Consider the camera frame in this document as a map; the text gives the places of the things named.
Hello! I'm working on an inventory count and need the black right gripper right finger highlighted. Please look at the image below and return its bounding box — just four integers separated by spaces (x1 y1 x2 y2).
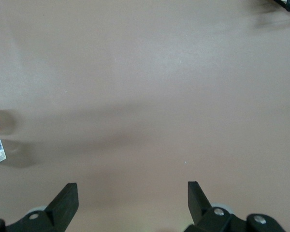
188 181 289 232

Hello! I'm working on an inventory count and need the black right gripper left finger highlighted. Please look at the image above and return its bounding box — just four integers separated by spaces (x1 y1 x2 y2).
0 182 78 232

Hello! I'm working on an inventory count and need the brown tablecloth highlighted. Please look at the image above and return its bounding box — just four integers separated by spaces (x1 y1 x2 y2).
0 0 290 232

